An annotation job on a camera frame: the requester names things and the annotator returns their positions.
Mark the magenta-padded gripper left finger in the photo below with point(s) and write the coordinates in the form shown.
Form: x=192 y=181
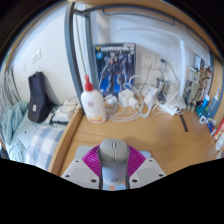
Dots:
x=78 y=171

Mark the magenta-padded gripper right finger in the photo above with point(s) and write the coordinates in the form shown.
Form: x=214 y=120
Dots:
x=148 y=171

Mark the white computer mouse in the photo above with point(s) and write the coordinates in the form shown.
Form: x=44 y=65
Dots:
x=113 y=156

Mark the blue checkered quilt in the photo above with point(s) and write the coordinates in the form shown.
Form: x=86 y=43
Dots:
x=43 y=143

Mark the black ruler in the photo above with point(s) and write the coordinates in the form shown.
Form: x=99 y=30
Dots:
x=183 y=123

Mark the white power strip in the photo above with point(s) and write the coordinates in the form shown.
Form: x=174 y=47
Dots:
x=166 y=109

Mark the white bottle with red cap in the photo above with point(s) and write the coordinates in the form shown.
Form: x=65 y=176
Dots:
x=93 y=105

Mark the white power adapter block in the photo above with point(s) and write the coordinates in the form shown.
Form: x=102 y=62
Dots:
x=125 y=97

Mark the teal blanket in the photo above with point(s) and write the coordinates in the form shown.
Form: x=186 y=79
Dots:
x=13 y=123

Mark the teal bowl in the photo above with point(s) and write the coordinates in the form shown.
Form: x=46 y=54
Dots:
x=201 y=110

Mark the black bag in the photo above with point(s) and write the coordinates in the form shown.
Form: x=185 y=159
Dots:
x=38 y=98

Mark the glass cup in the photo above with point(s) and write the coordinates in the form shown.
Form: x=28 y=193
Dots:
x=162 y=86

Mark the wooden tree figurine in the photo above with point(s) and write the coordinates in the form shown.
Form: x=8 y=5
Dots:
x=192 y=95

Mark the blue robot model kit box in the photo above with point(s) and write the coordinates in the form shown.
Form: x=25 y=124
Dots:
x=115 y=68

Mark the white desk lamp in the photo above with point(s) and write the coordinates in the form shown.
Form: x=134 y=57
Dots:
x=182 y=66

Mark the colourful picture box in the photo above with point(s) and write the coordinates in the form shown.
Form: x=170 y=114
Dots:
x=203 y=75

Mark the white wall socket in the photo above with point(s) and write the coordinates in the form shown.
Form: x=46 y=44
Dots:
x=147 y=60

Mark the white light switch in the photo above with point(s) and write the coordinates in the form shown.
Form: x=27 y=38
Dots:
x=36 y=56

